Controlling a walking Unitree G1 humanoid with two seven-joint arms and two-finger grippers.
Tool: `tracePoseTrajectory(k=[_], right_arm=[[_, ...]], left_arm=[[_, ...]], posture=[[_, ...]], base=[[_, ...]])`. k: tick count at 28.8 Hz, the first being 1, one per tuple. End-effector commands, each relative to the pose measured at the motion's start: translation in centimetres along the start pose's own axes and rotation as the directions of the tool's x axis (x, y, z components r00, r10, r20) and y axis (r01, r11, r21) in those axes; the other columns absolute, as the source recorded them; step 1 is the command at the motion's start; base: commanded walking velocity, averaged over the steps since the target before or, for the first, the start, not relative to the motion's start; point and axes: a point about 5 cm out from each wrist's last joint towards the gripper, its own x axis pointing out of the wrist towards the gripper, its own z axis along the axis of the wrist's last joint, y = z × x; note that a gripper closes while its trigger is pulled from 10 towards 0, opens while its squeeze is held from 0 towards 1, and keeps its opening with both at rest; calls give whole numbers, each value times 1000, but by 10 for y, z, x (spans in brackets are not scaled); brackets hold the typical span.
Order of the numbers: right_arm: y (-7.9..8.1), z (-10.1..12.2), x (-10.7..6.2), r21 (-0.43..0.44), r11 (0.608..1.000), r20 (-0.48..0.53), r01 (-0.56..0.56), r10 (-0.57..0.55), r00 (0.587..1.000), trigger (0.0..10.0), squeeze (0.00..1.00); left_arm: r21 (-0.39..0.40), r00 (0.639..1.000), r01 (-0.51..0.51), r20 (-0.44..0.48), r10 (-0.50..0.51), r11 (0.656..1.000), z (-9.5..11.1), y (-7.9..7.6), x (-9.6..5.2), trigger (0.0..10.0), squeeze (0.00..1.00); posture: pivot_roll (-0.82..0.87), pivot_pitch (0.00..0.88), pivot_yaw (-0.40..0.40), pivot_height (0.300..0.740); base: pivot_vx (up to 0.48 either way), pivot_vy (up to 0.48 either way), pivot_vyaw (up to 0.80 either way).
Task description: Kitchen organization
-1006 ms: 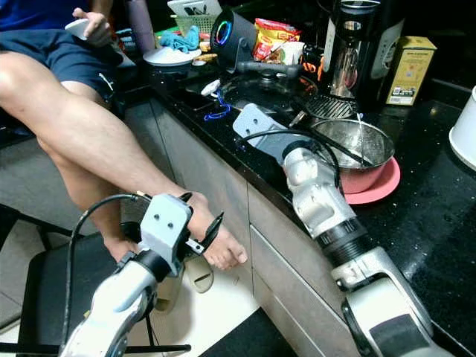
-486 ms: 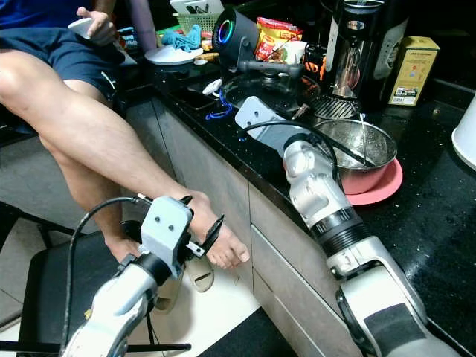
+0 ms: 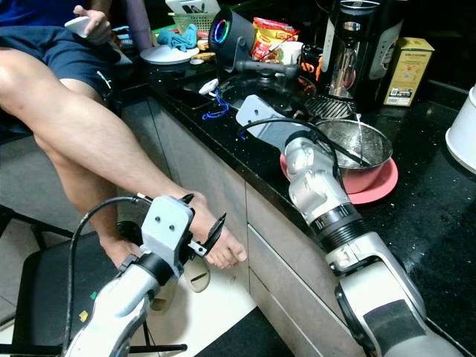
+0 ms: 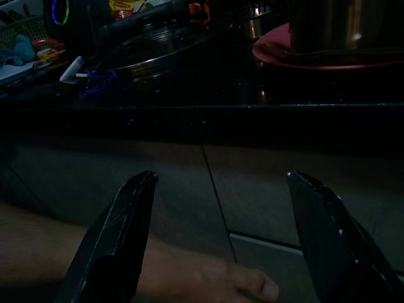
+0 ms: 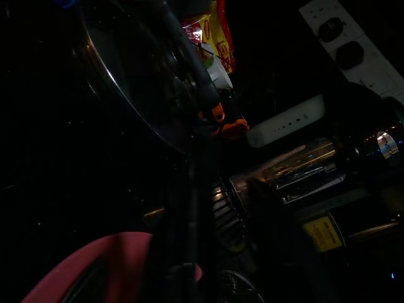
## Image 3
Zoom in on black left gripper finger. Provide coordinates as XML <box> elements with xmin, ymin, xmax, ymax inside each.
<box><xmin>205</xmin><ymin>213</ymin><xmax>228</xmax><ymax>254</ymax></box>

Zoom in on white handheld controller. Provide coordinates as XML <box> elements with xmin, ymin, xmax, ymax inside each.
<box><xmin>63</xmin><ymin>16</ymin><xmax>94</xmax><ymax>38</ymax></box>

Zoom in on grey kitchen cabinet drawers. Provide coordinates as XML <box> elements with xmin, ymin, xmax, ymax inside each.
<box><xmin>119</xmin><ymin>97</ymin><xmax>373</xmax><ymax>357</ymax></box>

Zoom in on person's bare hand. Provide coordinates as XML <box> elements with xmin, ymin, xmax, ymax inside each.
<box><xmin>76</xmin><ymin>6</ymin><xmax>112</xmax><ymax>44</ymax></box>

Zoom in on beige slipper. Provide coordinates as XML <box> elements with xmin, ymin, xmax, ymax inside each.
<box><xmin>178</xmin><ymin>266</ymin><xmax>213</xmax><ymax>295</ymax></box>

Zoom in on large black floor mat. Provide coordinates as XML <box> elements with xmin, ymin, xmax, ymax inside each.
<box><xmin>197</xmin><ymin>306</ymin><xmax>295</xmax><ymax>357</ymax></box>

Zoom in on steel pan with glass lid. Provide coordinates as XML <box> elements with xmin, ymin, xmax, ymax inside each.
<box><xmin>216</xmin><ymin>59</ymin><xmax>319</xmax><ymax>120</ymax></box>

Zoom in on black folding chair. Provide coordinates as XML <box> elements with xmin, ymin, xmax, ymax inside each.
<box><xmin>0</xmin><ymin>207</ymin><xmax>188</xmax><ymax>357</ymax></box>

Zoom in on seated person in blue shorts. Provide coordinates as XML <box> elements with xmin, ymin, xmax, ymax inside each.
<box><xmin>0</xmin><ymin>0</ymin><xmax>248</xmax><ymax>291</ymax></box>

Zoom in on steel mixing bowl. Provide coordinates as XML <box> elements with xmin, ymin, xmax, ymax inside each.
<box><xmin>316</xmin><ymin>119</ymin><xmax>393</xmax><ymax>173</ymax></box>

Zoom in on pink round plate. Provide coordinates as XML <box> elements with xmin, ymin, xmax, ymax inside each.
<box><xmin>279</xmin><ymin>152</ymin><xmax>399</xmax><ymax>205</ymax></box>

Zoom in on white round plate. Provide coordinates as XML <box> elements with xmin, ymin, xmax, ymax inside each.
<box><xmin>140</xmin><ymin>45</ymin><xmax>200</xmax><ymax>65</ymax></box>

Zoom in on orange plastic item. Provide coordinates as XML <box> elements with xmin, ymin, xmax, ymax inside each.
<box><xmin>301</xmin><ymin>54</ymin><xmax>324</xmax><ymax>79</ymax></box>

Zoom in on teal cloth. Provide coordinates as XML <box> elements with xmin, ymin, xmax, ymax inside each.
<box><xmin>156</xmin><ymin>25</ymin><xmax>198</xmax><ymax>51</ymax></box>

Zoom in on red yellow noodle packet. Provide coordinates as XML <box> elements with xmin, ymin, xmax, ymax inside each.
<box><xmin>251</xmin><ymin>16</ymin><xmax>300</xmax><ymax>62</ymax></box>

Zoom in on green plastic basket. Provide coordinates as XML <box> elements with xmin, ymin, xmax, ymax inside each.
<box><xmin>167</xmin><ymin>11</ymin><xmax>220</xmax><ymax>32</ymax></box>

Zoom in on purple bottle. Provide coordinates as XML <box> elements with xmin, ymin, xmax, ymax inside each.
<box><xmin>123</xmin><ymin>0</ymin><xmax>153</xmax><ymax>53</ymax></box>

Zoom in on white printed card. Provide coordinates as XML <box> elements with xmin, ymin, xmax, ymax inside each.
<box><xmin>165</xmin><ymin>0</ymin><xmax>220</xmax><ymax>16</ymax></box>

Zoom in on black chrome coffee machine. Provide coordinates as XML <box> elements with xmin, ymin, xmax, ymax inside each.
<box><xmin>312</xmin><ymin>0</ymin><xmax>410</xmax><ymax>120</ymax></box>

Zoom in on yellow cardboard box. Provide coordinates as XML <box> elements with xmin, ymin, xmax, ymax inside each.
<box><xmin>383</xmin><ymin>37</ymin><xmax>435</xmax><ymax>107</ymax></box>

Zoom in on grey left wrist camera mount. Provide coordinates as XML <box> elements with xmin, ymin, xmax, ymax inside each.
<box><xmin>140</xmin><ymin>196</ymin><xmax>196</xmax><ymax>282</ymax></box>

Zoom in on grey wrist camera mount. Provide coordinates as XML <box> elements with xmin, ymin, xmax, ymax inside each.
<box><xmin>236</xmin><ymin>95</ymin><xmax>306</xmax><ymax>153</ymax></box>
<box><xmin>140</xmin><ymin>196</ymin><xmax>196</xmax><ymax>282</ymax></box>

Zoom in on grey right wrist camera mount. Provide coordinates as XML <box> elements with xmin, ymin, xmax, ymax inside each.
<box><xmin>236</xmin><ymin>95</ymin><xmax>306</xmax><ymax>153</ymax></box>

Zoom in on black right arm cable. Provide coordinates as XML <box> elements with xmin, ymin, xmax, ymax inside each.
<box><xmin>238</xmin><ymin>118</ymin><xmax>369</xmax><ymax>168</ymax></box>

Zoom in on black speaker with ring light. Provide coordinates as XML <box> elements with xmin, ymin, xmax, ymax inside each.
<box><xmin>208</xmin><ymin>7</ymin><xmax>257</xmax><ymax>71</ymax></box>

